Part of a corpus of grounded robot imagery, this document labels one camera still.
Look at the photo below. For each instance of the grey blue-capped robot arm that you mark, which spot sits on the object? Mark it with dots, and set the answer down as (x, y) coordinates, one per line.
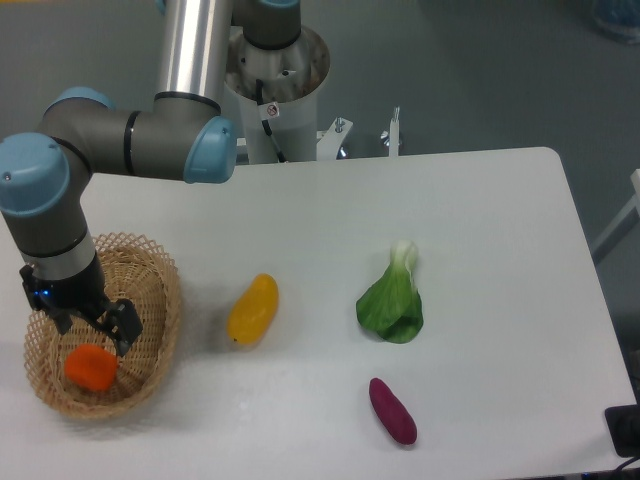
(184, 137)

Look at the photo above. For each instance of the black device at table edge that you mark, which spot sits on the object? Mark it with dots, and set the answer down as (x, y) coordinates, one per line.
(623, 425)

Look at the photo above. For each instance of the blue object in corner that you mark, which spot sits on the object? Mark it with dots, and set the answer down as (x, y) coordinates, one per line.
(617, 19)

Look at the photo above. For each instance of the green bok choy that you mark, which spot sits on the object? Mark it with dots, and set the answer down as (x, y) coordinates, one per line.
(392, 306)

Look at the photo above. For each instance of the woven wicker basket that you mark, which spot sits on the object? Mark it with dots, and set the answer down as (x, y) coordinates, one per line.
(137, 269)

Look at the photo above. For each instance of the orange fruit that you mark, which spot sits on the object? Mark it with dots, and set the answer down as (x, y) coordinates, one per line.
(91, 367)

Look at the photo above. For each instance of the purple sweet potato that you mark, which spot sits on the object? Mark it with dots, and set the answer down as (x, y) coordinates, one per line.
(392, 413)

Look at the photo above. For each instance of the yellow mango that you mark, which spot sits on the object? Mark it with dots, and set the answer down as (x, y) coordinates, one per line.
(254, 311)

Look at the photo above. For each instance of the white metal mounting bracket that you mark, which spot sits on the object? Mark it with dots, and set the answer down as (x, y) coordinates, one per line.
(330, 143)

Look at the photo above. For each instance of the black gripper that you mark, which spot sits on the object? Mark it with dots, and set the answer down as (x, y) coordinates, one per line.
(82, 295)

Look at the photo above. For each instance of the white frame at right edge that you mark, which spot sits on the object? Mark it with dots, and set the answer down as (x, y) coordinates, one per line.
(622, 223)

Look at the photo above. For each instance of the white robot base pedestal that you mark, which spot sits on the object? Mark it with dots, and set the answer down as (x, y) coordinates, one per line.
(277, 95)

